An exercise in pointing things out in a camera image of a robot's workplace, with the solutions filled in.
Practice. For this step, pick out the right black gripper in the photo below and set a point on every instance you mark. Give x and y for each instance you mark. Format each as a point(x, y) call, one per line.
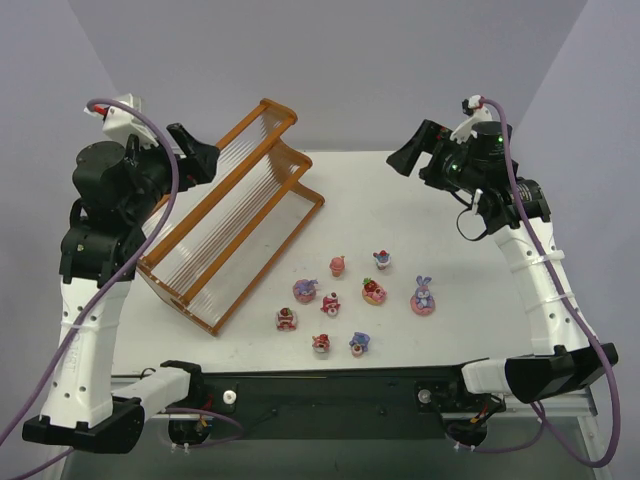
point(431, 163)

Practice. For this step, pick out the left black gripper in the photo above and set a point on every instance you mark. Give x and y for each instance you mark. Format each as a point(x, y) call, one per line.
point(182, 163)

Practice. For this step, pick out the blue cupcake toy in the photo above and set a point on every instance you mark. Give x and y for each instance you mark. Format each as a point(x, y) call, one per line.
point(382, 259)

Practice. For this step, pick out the purple bunny sitting donut toy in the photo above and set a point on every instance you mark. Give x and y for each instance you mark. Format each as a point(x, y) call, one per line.
point(422, 302)

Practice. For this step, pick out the small purple bunny toy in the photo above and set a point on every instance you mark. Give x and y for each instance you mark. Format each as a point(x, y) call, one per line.
point(359, 344)

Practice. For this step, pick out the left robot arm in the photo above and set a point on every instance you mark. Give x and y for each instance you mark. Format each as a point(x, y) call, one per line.
point(119, 185)

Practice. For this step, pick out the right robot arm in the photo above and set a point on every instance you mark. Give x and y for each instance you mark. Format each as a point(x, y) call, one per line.
point(517, 217)

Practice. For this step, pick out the orange three-tier acrylic shelf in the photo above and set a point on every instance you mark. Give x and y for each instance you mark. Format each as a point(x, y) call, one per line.
point(224, 237)

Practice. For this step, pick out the pink ice cream toy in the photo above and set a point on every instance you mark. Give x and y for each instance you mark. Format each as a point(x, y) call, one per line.
point(337, 266)

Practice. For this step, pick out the strawberry bear donut toy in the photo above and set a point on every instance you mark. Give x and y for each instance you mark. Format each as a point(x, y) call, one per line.
point(372, 292)

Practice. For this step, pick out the pink bear cake toy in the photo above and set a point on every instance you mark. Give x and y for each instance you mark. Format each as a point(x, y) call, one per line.
point(331, 305)

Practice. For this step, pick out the red strawberry cake toy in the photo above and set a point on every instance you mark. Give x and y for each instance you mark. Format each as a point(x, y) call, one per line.
point(286, 319)

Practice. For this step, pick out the pink bear cupcake toy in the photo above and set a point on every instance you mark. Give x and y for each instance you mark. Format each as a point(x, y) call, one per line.
point(321, 344)

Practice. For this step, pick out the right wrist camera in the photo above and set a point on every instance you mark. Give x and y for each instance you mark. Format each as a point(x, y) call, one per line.
point(475, 110)

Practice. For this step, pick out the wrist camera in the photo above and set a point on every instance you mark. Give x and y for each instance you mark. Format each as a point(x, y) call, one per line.
point(475, 110)
point(118, 125)

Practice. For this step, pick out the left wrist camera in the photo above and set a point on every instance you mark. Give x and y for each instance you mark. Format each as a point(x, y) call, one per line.
point(118, 125)

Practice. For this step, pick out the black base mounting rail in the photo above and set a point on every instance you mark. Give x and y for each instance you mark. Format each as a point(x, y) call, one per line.
point(409, 403)

